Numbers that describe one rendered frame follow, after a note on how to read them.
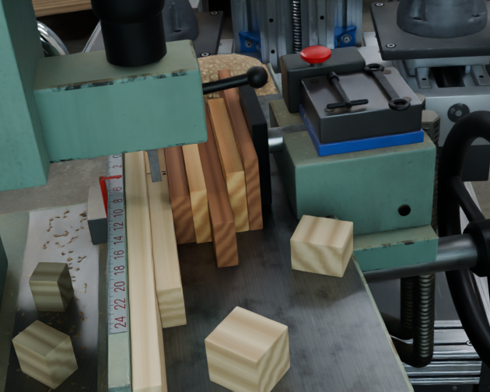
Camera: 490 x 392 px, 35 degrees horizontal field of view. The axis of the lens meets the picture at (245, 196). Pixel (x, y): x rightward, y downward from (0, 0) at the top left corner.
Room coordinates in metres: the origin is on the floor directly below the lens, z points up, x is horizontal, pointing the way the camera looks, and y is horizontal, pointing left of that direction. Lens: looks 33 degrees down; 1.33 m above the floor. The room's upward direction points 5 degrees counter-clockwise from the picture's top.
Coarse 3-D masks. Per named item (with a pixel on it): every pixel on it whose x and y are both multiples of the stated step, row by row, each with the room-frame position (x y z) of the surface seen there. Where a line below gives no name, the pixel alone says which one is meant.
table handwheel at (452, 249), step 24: (480, 120) 0.69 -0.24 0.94; (456, 144) 0.75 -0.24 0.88; (456, 168) 0.77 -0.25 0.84; (456, 192) 0.74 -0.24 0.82; (456, 216) 0.77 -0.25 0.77; (480, 216) 0.69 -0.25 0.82; (456, 240) 0.65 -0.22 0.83; (480, 240) 0.64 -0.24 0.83; (432, 264) 0.63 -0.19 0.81; (456, 264) 0.63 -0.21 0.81; (480, 264) 0.63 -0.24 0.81; (456, 288) 0.71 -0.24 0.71; (480, 312) 0.68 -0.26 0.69; (480, 336) 0.64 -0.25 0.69
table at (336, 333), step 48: (240, 240) 0.58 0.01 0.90; (288, 240) 0.58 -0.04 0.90; (384, 240) 0.60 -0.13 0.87; (432, 240) 0.60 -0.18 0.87; (192, 288) 0.52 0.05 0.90; (240, 288) 0.51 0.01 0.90; (288, 288) 0.51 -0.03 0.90; (336, 288) 0.50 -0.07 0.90; (192, 336) 0.46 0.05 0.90; (336, 336) 0.45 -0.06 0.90; (384, 336) 0.44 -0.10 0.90; (192, 384) 0.41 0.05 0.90; (288, 384) 0.40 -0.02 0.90; (336, 384) 0.40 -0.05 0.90; (384, 384) 0.39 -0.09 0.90
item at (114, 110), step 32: (64, 64) 0.62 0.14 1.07; (96, 64) 0.62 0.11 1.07; (160, 64) 0.61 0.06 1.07; (192, 64) 0.60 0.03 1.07; (64, 96) 0.58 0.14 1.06; (96, 96) 0.58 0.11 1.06; (128, 96) 0.58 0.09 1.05; (160, 96) 0.59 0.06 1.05; (192, 96) 0.59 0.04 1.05; (64, 128) 0.58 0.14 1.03; (96, 128) 0.58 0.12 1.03; (128, 128) 0.58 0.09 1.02; (160, 128) 0.59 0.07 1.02; (192, 128) 0.59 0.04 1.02; (64, 160) 0.58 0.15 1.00
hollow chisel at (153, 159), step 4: (148, 152) 0.62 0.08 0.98; (152, 152) 0.62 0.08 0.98; (156, 152) 0.62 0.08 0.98; (148, 156) 0.62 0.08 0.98; (152, 156) 0.62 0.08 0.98; (156, 156) 0.62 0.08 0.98; (152, 160) 0.62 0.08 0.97; (156, 160) 0.62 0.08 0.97; (152, 164) 0.62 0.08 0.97; (156, 164) 0.62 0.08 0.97; (152, 168) 0.62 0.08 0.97; (156, 168) 0.62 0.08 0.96; (152, 172) 0.62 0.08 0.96; (156, 172) 0.62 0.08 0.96; (152, 176) 0.62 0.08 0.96; (156, 176) 0.62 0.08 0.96; (160, 176) 0.62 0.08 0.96; (152, 180) 0.62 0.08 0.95; (156, 180) 0.62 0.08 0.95; (160, 180) 0.62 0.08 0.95
